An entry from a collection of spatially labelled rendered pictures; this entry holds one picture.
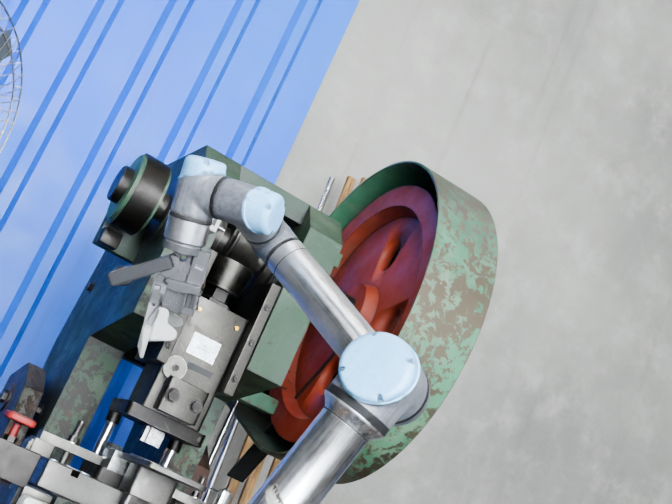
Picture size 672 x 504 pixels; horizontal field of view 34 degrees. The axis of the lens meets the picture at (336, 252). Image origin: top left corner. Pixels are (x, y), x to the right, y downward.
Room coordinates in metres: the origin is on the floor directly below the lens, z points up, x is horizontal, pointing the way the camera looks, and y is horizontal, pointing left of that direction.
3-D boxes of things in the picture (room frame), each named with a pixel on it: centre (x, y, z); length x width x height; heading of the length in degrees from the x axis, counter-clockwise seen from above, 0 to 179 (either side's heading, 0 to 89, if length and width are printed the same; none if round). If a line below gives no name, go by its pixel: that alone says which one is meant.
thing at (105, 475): (2.58, 0.22, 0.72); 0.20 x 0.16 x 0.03; 112
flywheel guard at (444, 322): (2.80, -0.05, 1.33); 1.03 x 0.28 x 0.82; 22
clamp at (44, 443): (2.51, 0.38, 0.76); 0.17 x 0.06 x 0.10; 112
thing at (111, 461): (2.57, 0.22, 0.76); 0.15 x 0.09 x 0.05; 112
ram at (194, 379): (2.54, 0.20, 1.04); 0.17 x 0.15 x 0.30; 22
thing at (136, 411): (2.58, 0.22, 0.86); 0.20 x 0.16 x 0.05; 112
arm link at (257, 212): (1.81, 0.16, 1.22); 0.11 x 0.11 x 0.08; 69
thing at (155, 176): (2.50, 0.46, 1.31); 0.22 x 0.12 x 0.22; 22
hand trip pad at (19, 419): (2.24, 0.44, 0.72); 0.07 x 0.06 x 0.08; 22
